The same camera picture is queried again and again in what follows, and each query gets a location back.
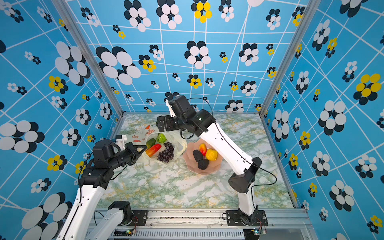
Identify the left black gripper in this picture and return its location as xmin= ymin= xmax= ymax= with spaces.
xmin=108 ymin=142 xmax=147 ymax=171

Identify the green lime fruit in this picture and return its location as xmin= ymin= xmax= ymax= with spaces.
xmin=156 ymin=133 xmax=167 ymax=144

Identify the green orange papaya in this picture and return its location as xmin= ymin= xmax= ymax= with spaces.
xmin=146 ymin=138 xmax=162 ymax=157

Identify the purple grape bunch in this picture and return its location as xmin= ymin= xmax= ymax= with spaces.
xmin=157 ymin=142 xmax=174 ymax=163

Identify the yellow red mango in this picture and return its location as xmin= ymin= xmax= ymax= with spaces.
xmin=199 ymin=143 xmax=208 ymax=157

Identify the dark avocado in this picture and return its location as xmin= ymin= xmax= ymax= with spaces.
xmin=198 ymin=159 xmax=210 ymax=170
xmin=193 ymin=150 xmax=204 ymax=162

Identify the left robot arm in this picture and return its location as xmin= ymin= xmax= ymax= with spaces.
xmin=57 ymin=140 xmax=147 ymax=240

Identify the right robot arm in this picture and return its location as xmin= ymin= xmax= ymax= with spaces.
xmin=156 ymin=93 xmax=262 ymax=226

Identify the yellow bell pepper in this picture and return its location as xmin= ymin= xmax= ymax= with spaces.
xmin=205 ymin=149 xmax=219 ymax=161

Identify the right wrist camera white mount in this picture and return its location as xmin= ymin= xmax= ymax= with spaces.
xmin=165 ymin=99 xmax=176 ymax=118

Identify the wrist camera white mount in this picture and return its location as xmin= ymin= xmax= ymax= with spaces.
xmin=116 ymin=135 xmax=127 ymax=150
xmin=165 ymin=99 xmax=176 ymax=118

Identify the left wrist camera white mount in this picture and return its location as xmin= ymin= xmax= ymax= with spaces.
xmin=116 ymin=135 xmax=127 ymax=150

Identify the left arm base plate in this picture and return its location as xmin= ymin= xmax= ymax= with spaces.
xmin=118 ymin=210 xmax=149 ymax=227

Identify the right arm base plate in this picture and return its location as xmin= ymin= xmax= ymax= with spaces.
xmin=226 ymin=210 xmax=269 ymax=227

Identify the left aluminium corner post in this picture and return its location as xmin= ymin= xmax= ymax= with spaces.
xmin=50 ymin=0 xmax=125 ymax=116

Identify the aluminium corner post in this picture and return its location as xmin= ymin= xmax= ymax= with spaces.
xmin=50 ymin=0 xmax=125 ymax=116
xmin=259 ymin=0 xmax=323 ymax=116

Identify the aluminium front rail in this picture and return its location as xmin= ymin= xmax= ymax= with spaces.
xmin=56 ymin=207 xmax=319 ymax=240

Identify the right aluminium corner post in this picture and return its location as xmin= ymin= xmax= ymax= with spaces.
xmin=259 ymin=0 xmax=323 ymax=116

